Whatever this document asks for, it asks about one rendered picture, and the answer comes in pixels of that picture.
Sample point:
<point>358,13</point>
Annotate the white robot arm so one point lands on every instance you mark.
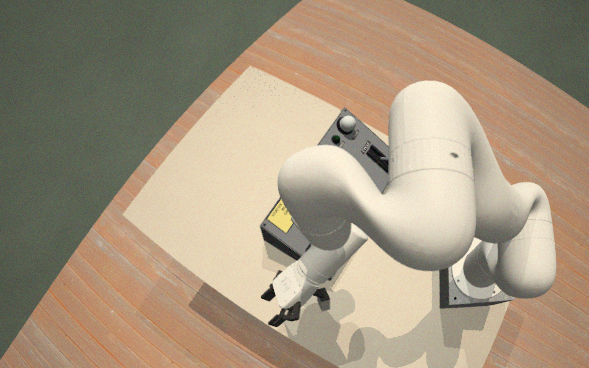
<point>427,219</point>

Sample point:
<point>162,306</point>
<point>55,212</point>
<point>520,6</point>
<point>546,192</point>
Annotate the grey control console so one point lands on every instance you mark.
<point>355,138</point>

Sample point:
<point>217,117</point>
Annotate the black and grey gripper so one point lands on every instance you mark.
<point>291,287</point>

